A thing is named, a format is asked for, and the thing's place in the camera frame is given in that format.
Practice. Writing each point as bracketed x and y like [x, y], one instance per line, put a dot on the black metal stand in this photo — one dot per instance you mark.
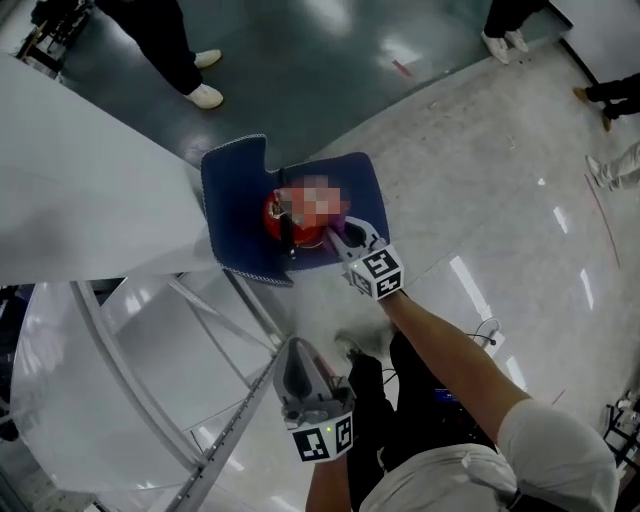
[620, 430]

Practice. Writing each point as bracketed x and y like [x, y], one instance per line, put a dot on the person's left grey shoe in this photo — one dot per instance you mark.
[350, 342]

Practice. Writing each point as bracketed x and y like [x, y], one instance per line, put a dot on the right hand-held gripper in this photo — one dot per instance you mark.
[377, 272]

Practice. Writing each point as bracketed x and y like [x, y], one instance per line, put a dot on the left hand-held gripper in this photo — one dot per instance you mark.
[322, 435]

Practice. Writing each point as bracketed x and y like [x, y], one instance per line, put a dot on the black device with blue screen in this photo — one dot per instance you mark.
[450, 415]

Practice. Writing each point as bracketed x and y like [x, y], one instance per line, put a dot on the navy blue cloth bag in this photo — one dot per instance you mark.
[235, 200]

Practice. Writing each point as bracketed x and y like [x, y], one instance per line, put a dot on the white table with metal frame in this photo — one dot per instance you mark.
[75, 175]

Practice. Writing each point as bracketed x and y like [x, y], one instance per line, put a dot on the person's right forearm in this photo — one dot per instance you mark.
[450, 360]

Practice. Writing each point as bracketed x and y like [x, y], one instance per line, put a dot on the person's left forearm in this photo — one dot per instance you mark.
[327, 485]

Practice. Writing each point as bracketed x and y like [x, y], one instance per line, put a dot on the black metal rack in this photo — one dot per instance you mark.
[50, 35]

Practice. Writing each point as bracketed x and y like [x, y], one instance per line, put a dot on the purple cloth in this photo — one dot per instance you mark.
[340, 226]

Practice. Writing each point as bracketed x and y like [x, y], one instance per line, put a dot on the person's black trousers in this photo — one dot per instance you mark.
[370, 410]

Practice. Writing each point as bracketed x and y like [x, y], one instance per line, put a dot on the person's white shirt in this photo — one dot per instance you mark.
[550, 460]

